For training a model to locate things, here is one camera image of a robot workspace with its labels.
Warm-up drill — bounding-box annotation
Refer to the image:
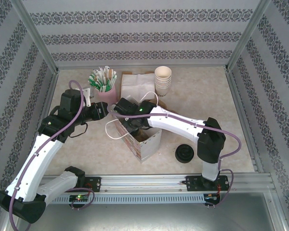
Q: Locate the white paper gift bag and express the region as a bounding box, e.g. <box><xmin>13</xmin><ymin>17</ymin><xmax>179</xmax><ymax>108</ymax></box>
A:
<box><xmin>105</xmin><ymin>91</ymin><xmax>162</xmax><ymax>164</ymax></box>

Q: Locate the pink holder cup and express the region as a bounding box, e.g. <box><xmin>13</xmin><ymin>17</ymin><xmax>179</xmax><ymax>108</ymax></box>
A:
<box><xmin>97</xmin><ymin>85</ymin><xmax>118</xmax><ymax>105</ymax></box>

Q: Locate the white paper napkin stack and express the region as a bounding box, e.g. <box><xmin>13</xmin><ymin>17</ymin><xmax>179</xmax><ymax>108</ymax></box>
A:
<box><xmin>120</xmin><ymin>73</ymin><xmax>157</xmax><ymax>99</ymax></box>

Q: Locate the green white paper sachet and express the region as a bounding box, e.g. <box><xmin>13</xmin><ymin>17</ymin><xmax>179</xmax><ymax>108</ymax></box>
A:
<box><xmin>98</xmin><ymin>66</ymin><xmax>106</xmax><ymax>92</ymax></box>
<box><xmin>91</xmin><ymin>69</ymin><xmax>104</xmax><ymax>92</ymax></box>
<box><xmin>88</xmin><ymin>74</ymin><xmax>99</xmax><ymax>91</ymax></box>
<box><xmin>105</xmin><ymin>73</ymin><xmax>118</xmax><ymax>92</ymax></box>

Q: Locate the white paper cup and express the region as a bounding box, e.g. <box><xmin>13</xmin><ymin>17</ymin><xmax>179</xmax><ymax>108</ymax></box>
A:
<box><xmin>155</xmin><ymin>74</ymin><xmax>172</xmax><ymax>85</ymax></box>
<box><xmin>156</xmin><ymin>83</ymin><xmax>171</xmax><ymax>98</ymax></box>
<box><xmin>155</xmin><ymin>77</ymin><xmax>171</xmax><ymax>87</ymax></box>
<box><xmin>155</xmin><ymin>80</ymin><xmax>171</xmax><ymax>90</ymax></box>
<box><xmin>155</xmin><ymin>66</ymin><xmax>172</xmax><ymax>82</ymax></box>

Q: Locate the black plastic cup lid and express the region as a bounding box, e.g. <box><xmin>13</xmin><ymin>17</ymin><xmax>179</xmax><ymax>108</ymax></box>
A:
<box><xmin>175</xmin><ymin>143</ymin><xmax>195</xmax><ymax>161</ymax></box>
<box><xmin>175</xmin><ymin>148</ymin><xmax>195</xmax><ymax>164</ymax></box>

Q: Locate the left circuit board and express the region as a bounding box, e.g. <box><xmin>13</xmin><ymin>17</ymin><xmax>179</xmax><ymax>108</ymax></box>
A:
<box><xmin>69</xmin><ymin>194</ymin><xmax>90</xmax><ymax>202</ymax></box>

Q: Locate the circuit board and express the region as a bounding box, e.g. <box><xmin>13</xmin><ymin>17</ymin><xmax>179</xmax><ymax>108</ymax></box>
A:
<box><xmin>204</xmin><ymin>193</ymin><xmax>221</xmax><ymax>202</ymax></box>
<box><xmin>69</xmin><ymin>194</ymin><xmax>90</xmax><ymax>202</ymax></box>

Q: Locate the steel sheet panel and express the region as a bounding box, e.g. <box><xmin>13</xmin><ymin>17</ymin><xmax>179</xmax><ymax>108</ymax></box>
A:
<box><xmin>4</xmin><ymin>203</ymin><xmax>280</xmax><ymax>231</ymax></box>

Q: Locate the right circuit board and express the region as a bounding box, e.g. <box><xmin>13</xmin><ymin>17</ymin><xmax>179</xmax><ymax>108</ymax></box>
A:
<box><xmin>204</xmin><ymin>193</ymin><xmax>221</xmax><ymax>202</ymax></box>

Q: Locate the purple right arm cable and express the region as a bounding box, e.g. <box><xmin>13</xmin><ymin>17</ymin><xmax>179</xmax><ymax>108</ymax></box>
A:
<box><xmin>107</xmin><ymin>105</ymin><xmax>243</xmax><ymax>207</ymax></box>

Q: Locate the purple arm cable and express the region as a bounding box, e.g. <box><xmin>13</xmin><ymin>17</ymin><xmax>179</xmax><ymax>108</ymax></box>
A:
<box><xmin>9</xmin><ymin>80</ymin><xmax>95</xmax><ymax>231</ymax></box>
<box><xmin>107</xmin><ymin>105</ymin><xmax>243</xmax><ymax>207</ymax></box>

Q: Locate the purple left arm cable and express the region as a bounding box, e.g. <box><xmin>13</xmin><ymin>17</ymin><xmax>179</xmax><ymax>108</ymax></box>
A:
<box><xmin>9</xmin><ymin>80</ymin><xmax>95</xmax><ymax>231</ymax></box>

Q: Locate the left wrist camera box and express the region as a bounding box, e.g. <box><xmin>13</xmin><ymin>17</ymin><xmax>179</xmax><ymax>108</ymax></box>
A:
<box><xmin>83</xmin><ymin>87</ymin><xmax>95</xmax><ymax>107</ymax></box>

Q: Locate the aluminium side rail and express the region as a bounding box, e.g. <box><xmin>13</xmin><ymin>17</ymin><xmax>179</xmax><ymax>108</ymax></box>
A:
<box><xmin>23</xmin><ymin>71</ymin><xmax>60</xmax><ymax>176</ymax></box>
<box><xmin>224</xmin><ymin>68</ymin><xmax>265</xmax><ymax>174</ymax></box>

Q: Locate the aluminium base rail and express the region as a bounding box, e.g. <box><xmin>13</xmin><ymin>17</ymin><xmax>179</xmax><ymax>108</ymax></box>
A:
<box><xmin>14</xmin><ymin>175</ymin><xmax>273</xmax><ymax>193</ymax></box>

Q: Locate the black left mount plate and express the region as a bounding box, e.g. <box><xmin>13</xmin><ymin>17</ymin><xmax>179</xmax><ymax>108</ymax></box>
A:
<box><xmin>83</xmin><ymin>177</ymin><xmax>102</xmax><ymax>193</ymax></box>

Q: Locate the black mount plate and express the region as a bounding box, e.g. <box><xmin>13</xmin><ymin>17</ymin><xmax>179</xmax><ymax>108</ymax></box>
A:
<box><xmin>185</xmin><ymin>175</ymin><xmax>231</xmax><ymax>192</ymax></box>
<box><xmin>83</xmin><ymin>177</ymin><xmax>102</xmax><ymax>193</ymax></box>

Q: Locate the grey slotted cable duct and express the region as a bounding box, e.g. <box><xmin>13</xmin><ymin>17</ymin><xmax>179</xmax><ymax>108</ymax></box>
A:
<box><xmin>45</xmin><ymin>193</ymin><xmax>205</xmax><ymax>205</ymax></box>

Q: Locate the black right mount plate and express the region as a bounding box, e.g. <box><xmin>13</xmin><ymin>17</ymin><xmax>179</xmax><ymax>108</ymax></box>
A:
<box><xmin>185</xmin><ymin>175</ymin><xmax>231</xmax><ymax>192</ymax></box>

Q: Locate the aluminium frame post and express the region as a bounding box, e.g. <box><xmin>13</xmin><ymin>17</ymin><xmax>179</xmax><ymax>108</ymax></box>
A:
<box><xmin>224</xmin><ymin>0</ymin><xmax>273</xmax><ymax>72</ymax></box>
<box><xmin>11</xmin><ymin>0</ymin><xmax>60</xmax><ymax>74</ymax></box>

